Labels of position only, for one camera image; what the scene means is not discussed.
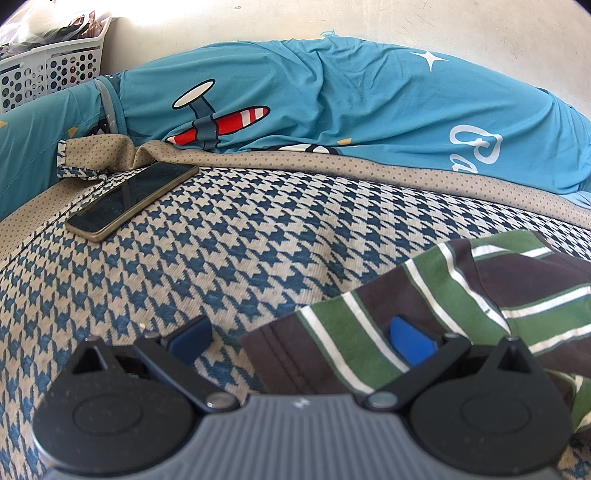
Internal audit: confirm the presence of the clear plastic bag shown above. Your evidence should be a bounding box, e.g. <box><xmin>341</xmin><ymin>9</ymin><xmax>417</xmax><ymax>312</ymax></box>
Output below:
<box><xmin>0</xmin><ymin>0</ymin><xmax>63</xmax><ymax>49</ymax></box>

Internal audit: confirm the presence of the teal airplane print shirt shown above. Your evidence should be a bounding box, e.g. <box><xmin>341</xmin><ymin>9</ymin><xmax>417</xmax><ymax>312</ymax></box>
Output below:
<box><xmin>99</xmin><ymin>37</ymin><xmax>591</xmax><ymax>199</ymax></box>

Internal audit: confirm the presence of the teal cloth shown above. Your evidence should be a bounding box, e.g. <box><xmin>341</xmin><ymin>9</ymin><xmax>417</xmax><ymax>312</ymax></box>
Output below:
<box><xmin>0</xmin><ymin>83</ymin><xmax>122</xmax><ymax>219</ymax></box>

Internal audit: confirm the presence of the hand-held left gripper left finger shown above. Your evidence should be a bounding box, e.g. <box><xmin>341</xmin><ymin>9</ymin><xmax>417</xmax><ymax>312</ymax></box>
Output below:
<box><xmin>69</xmin><ymin>316</ymin><xmax>241</xmax><ymax>414</ymax></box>

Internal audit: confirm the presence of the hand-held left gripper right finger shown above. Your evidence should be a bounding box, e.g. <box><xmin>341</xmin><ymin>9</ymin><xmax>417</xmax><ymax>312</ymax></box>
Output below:
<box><xmin>365</xmin><ymin>316</ymin><xmax>536</xmax><ymax>414</ymax></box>

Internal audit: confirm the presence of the gold edged smartphone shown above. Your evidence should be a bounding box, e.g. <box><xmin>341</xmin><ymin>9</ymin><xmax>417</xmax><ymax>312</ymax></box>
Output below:
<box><xmin>65</xmin><ymin>161</ymin><xmax>200</xmax><ymax>243</ymax></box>

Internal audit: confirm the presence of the white perforated plastic basket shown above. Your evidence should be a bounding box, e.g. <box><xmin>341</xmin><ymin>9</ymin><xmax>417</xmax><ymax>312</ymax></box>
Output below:
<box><xmin>0</xmin><ymin>16</ymin><xmax>114</xmax><ymax>114</ymax></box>

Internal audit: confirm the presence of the blue beige houndstooth blanket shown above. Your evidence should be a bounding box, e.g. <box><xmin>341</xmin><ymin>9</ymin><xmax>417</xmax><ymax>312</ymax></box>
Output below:
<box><xmin>0</xmin><ymin>136</ymin><xmax>591</xmax><ymax>480</ymax></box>

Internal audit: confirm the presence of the green grey striped shirt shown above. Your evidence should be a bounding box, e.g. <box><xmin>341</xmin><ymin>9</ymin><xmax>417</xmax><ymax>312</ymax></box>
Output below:
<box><xmin>242</xmin><ymin>231</ymin><xmax>591</xmax><ymax>435</ymax></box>

